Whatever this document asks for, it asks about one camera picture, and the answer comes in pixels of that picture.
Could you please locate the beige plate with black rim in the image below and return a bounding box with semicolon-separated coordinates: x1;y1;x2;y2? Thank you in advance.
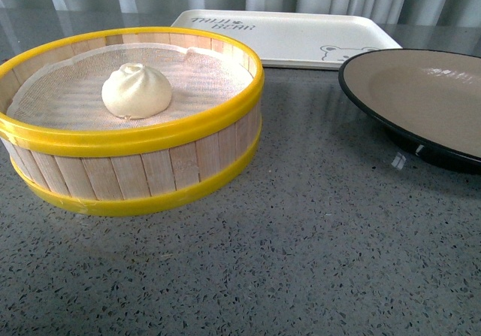
338;49;480;174

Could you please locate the white steamed bun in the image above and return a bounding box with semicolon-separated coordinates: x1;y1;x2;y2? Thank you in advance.
101;63;173;120

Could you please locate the white bear print tray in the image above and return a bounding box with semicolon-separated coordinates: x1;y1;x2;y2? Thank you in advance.
172;10;400;70

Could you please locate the white steamer liner cloth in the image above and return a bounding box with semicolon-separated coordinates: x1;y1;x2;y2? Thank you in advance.
6;43;253;131

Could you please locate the yellow rimmed bamboo steamer basket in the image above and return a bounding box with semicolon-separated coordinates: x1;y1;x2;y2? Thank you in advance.
1;27;264;216

